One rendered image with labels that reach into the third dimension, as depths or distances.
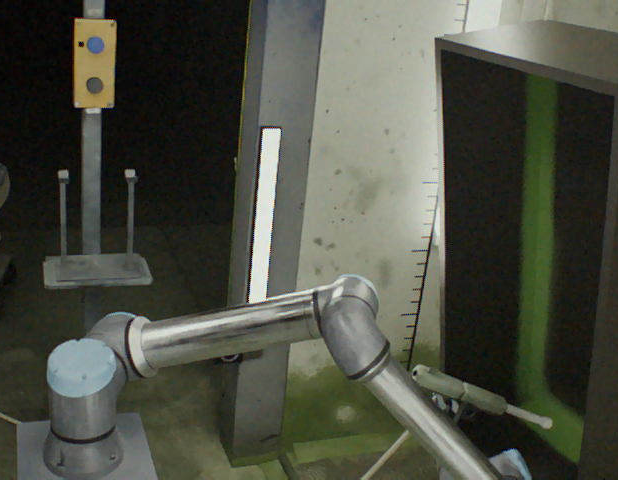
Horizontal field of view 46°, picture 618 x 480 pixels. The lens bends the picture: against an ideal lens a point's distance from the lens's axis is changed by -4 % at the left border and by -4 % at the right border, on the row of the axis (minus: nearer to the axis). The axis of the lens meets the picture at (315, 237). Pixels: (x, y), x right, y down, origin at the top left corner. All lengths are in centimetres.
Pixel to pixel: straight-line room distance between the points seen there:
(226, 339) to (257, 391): 98
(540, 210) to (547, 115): 29
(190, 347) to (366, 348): 44
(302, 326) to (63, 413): 56
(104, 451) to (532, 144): 136
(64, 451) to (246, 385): 103
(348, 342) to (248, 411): 123
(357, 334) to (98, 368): 57
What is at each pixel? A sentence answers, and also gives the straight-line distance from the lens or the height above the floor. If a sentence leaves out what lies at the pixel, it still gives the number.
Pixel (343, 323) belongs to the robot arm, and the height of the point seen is 108.
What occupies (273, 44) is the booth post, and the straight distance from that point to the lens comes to 227.
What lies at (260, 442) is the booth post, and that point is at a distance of 283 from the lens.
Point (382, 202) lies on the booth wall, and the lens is 254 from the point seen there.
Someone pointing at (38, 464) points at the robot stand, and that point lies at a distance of 187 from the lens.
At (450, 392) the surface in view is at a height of 72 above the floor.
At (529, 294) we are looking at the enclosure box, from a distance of 235.
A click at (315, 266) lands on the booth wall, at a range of 253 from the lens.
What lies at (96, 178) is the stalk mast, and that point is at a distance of 247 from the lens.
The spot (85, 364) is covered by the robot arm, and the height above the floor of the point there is 91.
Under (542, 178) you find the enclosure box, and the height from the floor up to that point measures 127.
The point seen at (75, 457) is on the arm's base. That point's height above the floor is 69.
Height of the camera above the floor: 179
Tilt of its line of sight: 21 degrees down
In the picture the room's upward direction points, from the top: 6 degrees clockwise
